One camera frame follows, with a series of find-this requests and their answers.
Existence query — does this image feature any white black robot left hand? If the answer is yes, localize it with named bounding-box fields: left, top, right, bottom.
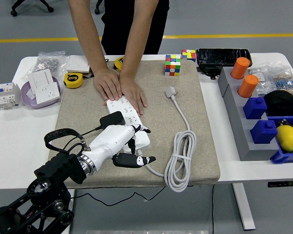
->
left=86, top=124, right=157, bottom=171

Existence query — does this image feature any person's right hand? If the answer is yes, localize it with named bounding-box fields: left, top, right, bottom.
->
left=93, top=68, right=124, bottom=102

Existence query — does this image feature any person's left hand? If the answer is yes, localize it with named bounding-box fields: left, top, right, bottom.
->
left=119, top=75, right=147, bottom=116

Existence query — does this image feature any white power strip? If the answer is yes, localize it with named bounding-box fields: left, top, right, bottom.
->
left=106, top=97, right=151, bottom=155

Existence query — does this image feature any black adapter cord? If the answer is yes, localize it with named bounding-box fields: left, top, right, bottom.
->
left=69, top=125, right=166, bottom=207

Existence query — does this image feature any black plug adapter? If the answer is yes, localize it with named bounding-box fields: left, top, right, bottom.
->
left=99, top=111, right=126, bottom=130

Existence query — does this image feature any yellow tape measure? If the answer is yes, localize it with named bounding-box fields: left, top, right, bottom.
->
left=113, top=56, right=125, bottom=73
left=63, top=72, right=84, bottom=89

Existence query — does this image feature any grey-brown mat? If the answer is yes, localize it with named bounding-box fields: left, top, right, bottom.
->
left=48, top=59, right=221, bottom=190

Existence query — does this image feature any large Rubik's cube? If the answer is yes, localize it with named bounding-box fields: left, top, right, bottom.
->
left=164, top=54, right=182, bottom=77

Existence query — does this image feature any person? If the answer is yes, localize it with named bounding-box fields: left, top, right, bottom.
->
left=101, top=0, right=170, bottom=56

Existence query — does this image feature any clear bag of metal screws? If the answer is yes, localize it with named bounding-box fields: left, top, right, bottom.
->
left=21, top=50, right=71, bottom=80

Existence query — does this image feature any small Rubik's cube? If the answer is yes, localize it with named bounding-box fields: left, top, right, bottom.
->
left=181, top=49, right=197, bottom=63

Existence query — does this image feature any black office chair base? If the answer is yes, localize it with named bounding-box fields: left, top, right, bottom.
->
left=94, top=0, right=105, bottom=15
left=10, top=0, right=55, bottom=17

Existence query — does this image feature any purple bowl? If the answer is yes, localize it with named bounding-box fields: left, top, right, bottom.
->
left=21, top=76, right=62, bottom=110

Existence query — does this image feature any black wrapped box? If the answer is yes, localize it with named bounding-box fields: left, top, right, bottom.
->
left=196, top=48, right=253, bottom=68

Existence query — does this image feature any white circuit breaker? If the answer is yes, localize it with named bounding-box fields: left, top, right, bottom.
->
left=0, top=82, right=21, bottom=110

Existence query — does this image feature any orange cylinder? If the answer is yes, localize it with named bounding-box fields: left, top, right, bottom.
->
left=238, top=75, right=259, bottom=98
left=230, top=57, right=251, bottom=80

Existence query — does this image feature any grey block holder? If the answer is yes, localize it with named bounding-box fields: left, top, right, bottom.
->
left=217, top=66, right=280, bottom=161

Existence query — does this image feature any blue block with knob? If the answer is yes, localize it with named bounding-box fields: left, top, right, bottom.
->
left=250, top=119, right=278, bottom=144
left=243, top=97, right=268, bottom=120

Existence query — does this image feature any clear bag of small parts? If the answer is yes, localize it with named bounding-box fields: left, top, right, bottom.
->
left=248, top=60, right=293, bottom=97

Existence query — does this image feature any black cloth bundle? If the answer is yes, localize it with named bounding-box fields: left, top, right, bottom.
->
left=263, top=90, right=293, bottom=117

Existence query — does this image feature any bag of blue-white components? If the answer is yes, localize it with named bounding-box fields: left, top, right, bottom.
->
left=273, top=73, right=293, bottom=96

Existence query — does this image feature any yellow lemon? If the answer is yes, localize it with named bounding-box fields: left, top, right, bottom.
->
left=275, top=125, right=293, bottom=153

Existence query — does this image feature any blue plastic bin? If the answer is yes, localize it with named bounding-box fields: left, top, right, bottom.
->
left=266, top=116, right=293, bottom=164

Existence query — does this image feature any black table control panel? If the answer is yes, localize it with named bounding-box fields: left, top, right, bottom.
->
left=267, top=180, right=293, bottom=188

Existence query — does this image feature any white wall switch panel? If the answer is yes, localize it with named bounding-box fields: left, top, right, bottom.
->
left=66, top=55, right=92, bottom=74

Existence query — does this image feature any white power cord with plug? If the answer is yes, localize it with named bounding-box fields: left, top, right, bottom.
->
left=136, top=85, right=197, bottom=193

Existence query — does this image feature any white wall socket panel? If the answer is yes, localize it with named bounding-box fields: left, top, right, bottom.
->
left=35, top=82, right=61, bottom=105

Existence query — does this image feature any white blank switch panel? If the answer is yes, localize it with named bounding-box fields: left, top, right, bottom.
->
left=27, top=68, right=55, bottom=96

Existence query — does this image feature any black device with strap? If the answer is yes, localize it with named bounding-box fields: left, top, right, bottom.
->
left=197, top=64, right=223, bottom=80

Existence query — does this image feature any black hanging cable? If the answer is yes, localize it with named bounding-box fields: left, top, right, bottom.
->
left=211, top=184, right=215, bottom=234

